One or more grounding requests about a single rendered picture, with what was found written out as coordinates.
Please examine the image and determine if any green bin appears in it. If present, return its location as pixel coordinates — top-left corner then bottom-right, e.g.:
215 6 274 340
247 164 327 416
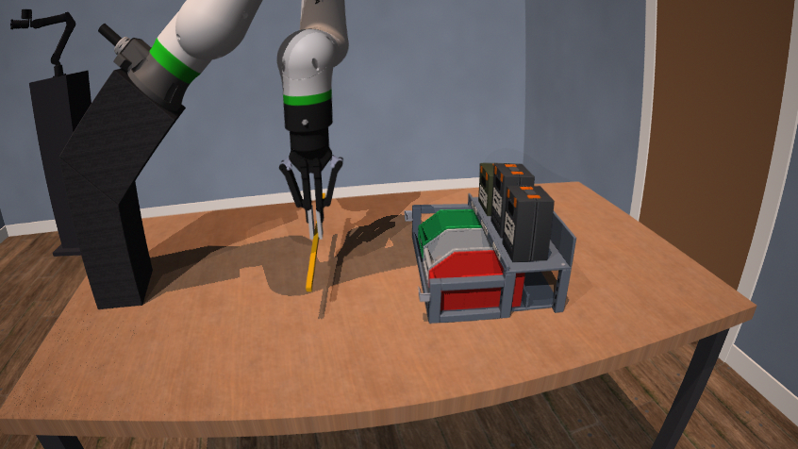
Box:
418 209 483 258

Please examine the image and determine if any red open bin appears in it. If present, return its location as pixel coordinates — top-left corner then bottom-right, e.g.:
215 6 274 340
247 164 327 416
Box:
428 250 525 310

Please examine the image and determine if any orange retaining rail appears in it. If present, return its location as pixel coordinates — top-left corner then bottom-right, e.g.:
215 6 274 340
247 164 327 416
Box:
306 220 319 291

